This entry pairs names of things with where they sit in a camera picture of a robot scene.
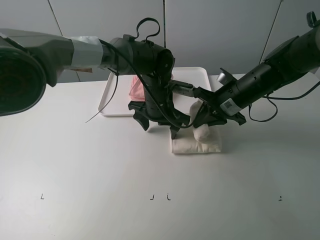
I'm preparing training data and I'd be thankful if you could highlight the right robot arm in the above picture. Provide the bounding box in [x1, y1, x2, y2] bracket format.
[193, 20, 320, 128]

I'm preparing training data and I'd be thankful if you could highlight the white rectangular plastic tray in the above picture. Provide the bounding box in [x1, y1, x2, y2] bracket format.
[97, 66, 217, 118]

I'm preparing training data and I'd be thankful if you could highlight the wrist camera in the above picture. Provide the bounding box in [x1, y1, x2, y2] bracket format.
[217, 67, 235, 85]
[169, 80, 195, 98]

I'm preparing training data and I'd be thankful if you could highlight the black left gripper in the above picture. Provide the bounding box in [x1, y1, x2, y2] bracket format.
[128, 75, 190, 139]

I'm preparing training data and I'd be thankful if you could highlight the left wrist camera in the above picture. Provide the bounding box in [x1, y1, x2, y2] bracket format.
[169, 80, 195, 98]

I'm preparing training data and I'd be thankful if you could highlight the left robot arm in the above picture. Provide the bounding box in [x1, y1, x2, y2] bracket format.
[0, 28, 190, 136]

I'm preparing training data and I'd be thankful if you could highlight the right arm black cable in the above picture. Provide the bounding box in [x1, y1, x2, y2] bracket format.
[247, 11, 320, 123]

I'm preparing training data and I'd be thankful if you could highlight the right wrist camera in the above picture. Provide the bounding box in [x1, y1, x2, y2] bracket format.
[217, 67, 235, 85]

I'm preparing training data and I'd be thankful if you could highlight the white towel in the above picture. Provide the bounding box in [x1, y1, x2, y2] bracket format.
[168, 99, 223, 155]

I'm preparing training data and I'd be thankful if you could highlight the pink towel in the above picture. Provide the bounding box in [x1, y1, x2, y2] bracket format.
[129, 75, 145, 102]

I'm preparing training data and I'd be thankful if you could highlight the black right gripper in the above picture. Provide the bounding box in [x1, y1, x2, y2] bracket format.
[193, 62, 288, 128]

